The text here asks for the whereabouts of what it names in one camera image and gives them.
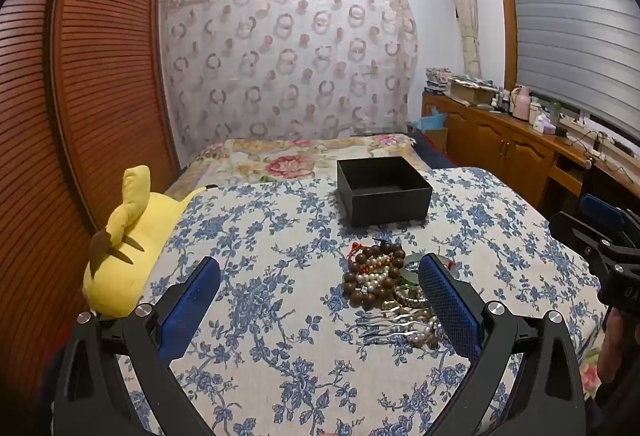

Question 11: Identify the pink thermos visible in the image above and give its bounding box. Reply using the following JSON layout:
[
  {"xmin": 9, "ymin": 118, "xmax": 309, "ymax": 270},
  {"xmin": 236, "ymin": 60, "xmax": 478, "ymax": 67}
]
[{"xmin": 510, "ymin": 85, "xmax": 531, "ymax": 122}]

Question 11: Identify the green jade bangle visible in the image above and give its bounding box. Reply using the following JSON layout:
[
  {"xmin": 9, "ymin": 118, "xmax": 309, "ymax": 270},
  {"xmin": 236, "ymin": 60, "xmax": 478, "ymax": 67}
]
[{"xmin": 401, "ymin": 253, "xmax": 454, "ymax": 287}]

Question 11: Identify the stack of magazines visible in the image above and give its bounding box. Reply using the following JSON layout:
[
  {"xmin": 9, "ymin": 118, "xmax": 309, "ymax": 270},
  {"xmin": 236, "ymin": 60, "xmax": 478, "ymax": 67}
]
[{"xmin": 425, "ymin": 66, "xmax": 455, "ymax": 94}]

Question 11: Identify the blue floral blanket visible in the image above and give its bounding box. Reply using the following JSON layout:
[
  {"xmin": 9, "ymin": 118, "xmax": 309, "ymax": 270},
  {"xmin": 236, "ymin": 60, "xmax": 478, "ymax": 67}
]
[{"xmin": 114, "ymin": 166, "xmax": 609, "ymax": 436}]

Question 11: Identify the brown wooden bead bracelet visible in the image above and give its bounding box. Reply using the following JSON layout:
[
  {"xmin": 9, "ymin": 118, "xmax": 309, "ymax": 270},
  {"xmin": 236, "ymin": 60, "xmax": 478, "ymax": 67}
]
[{"xmin": 342, "ymin": 243, "xmax": 407, "ymax": 311}]

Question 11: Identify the beige window curtain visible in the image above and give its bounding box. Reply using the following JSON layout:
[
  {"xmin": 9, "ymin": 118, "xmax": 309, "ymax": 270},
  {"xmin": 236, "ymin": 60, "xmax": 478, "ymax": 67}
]
[{"xmin": 442, "ymin": 0, "xmax": 482, "ymax": 77}]

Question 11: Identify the brown louvered wardrobe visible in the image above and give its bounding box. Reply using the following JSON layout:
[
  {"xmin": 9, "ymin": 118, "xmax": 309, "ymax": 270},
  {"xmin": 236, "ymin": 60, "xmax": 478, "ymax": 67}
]
[{"xmin": 0, "ymin": 0, "xmax": 180, "ymax": 367}]

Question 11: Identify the cables and power strip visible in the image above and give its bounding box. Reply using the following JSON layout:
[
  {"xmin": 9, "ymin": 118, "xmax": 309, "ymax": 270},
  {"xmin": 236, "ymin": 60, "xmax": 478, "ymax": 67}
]
[{"xmin": 570, "ymin": 128, "xmax": 640, "ymax": 169}]

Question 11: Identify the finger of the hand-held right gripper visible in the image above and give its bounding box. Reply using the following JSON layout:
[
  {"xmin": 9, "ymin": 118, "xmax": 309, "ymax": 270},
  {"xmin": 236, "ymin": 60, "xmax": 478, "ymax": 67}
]
[
  {"xmin": 580, "ymin": 194, "xmax": 640, "ymax": 243},
  {"xmin": 548, "ymin": 212, "xmax": 608, "ymax": 263}
]

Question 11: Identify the cardboard box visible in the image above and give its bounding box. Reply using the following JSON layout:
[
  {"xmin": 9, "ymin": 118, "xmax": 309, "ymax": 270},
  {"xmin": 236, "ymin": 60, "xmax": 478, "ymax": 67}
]
[{"xmin": 449, "ymin": 76, "xmax": 497, "ymax": 106}]

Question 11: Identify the pink floral bed sheet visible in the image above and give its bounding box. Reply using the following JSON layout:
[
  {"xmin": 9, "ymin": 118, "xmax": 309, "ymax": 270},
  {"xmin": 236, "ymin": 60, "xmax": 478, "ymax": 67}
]
[{"xmin": 164, "ymin": 133, "xmax": 432, "ymax": 197}]

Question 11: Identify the silver hair comb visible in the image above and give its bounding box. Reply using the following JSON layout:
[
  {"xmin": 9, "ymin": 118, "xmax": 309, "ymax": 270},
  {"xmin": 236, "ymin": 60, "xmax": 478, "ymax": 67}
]
[{"xmin": 356, "ymin": 305, "xmax": 433, "ymax": 343}]

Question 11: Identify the white pearl necklace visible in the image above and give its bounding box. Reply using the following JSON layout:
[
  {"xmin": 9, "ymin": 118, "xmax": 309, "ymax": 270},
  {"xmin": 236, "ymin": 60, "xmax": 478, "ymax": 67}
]
[{"xmin": 356, "ymin": 255, "xmax": 443, "ymax": 348}]

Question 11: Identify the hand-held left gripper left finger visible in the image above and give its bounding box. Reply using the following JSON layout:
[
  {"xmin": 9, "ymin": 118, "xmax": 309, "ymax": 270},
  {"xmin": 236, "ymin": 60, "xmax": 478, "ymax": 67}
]
[{"xmin": 52, "ymin": 257, "xmax": 222, "ymax": 436}]

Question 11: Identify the yellow plush toy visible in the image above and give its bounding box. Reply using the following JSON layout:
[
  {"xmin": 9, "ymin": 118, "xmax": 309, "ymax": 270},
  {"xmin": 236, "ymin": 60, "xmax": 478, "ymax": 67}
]
[{"xmin": 82, "ymin": 165, "xmax": 206, "ymax": 319}]

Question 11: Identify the circle patterned curtain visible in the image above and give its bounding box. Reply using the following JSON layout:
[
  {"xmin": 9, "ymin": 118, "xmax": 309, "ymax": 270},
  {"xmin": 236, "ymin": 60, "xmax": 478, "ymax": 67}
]
[{"xmin": 158, "ymin": 0, "xmax": 420, "ymax": 155}]

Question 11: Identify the grey window blind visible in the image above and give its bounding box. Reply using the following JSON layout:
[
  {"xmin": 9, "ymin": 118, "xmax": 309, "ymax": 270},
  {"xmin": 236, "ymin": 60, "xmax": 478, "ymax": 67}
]
[{"xmin": 500, "ymin": 0, "xmax": 640, "ymax": 143}]

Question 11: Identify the wooden cabinet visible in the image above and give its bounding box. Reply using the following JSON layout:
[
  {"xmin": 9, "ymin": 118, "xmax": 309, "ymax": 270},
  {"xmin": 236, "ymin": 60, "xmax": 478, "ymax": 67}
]
[{"xmin": 421, "ymin": 92, "xmax": 640, "ymax": 217}]

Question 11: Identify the red cord bracelet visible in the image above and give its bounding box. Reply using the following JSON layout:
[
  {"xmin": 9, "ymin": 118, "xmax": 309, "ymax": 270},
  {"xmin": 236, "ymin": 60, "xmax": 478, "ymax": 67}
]
[{"xmin": 349, "ymin": 242, "xmax": 372, "ymax": 267}]

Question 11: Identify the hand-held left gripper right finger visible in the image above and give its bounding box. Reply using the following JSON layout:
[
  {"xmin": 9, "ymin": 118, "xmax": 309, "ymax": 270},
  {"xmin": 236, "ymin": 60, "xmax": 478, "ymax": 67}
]
[{"xmin": 417, "ymin": 253, "xmax": 587, "ymax": 436}]

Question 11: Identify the blue bag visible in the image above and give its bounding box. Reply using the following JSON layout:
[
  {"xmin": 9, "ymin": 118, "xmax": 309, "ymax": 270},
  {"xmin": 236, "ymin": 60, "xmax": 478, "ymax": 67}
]
[{"xmin": 407, "ymin": 110, "xmax": 449, "ymax": 137}]

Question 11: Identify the black square box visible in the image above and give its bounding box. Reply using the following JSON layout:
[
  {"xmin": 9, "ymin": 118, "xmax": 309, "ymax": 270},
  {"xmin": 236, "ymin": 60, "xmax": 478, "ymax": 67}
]
[{"xmin": 336, "ymin": 156, "xmax": 434, "ymax": 227}]

